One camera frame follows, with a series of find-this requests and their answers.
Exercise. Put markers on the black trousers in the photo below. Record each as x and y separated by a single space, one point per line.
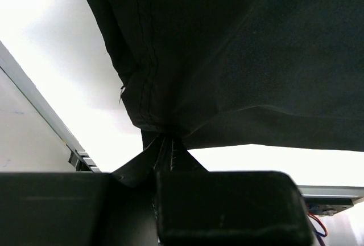
234 72

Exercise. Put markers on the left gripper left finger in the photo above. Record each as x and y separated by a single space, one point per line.
84 208

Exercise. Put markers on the aluminium frame rail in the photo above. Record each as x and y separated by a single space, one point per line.
79 158

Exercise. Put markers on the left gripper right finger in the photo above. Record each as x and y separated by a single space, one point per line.
197 207

